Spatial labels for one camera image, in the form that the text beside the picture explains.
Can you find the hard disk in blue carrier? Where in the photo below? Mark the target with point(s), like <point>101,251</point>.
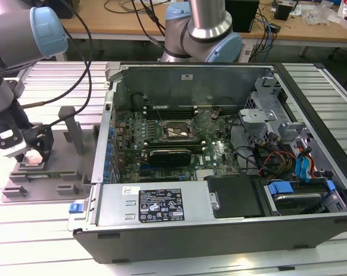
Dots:
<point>279,188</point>

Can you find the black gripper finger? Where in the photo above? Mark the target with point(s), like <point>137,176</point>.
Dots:
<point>48,149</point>

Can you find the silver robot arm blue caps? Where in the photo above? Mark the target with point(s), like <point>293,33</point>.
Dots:
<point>7,31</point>

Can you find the blue case latch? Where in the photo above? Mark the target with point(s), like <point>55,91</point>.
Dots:
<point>76,207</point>

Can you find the thin metal locking lever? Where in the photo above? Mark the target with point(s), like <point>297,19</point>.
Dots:
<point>160,116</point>

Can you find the green motherboard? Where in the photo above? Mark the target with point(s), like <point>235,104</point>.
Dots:
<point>219,145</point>

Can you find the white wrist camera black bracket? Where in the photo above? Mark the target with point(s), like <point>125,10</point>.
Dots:
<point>12,146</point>

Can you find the black open PC case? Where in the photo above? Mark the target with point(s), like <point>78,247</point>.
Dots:
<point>190,238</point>

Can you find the coin cell battery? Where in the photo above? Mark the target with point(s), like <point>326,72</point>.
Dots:
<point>215,113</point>

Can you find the black cylindrical component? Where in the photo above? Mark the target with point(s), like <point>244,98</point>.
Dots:
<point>138,101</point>

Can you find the white case wall sticker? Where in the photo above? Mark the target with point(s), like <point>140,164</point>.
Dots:
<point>187,76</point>

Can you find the black graphics card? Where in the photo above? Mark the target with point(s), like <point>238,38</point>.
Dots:
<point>170,156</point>

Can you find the silver metal drive cage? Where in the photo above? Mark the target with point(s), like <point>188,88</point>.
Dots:
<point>258,116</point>

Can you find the black power adapter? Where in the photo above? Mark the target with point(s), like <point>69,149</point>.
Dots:
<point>274,28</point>

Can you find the silver chipset heatsink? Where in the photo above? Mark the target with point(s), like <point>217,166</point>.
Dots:
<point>205,173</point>

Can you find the wooden desk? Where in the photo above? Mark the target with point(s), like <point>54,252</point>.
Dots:
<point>119,24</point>

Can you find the black monitor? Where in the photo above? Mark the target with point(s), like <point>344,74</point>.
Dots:
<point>71,7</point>

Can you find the black plastic shroud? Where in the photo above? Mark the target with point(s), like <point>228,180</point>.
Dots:
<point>233,195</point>

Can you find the silver CPU green edge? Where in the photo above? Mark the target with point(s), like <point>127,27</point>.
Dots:
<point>32,158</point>

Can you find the grey parts rack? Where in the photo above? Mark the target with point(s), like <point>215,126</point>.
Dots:
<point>61,172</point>

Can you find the black power supply label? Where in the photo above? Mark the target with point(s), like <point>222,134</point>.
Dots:
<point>162,205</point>

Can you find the CPU socket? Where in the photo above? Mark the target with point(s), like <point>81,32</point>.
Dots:
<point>176,129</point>

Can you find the silver power supply unit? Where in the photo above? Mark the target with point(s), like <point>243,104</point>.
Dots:
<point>116,201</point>

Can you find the black box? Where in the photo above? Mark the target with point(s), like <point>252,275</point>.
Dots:
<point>242,15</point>

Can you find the small white barcode sticker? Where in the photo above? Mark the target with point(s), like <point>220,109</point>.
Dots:
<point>209,159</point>

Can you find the green RAM stick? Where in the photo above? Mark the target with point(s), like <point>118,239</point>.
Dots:
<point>47,174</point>

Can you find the clear plastic bags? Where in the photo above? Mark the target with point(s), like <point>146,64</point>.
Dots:
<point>317,14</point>

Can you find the small black device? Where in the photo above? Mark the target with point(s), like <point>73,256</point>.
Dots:
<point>284,11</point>

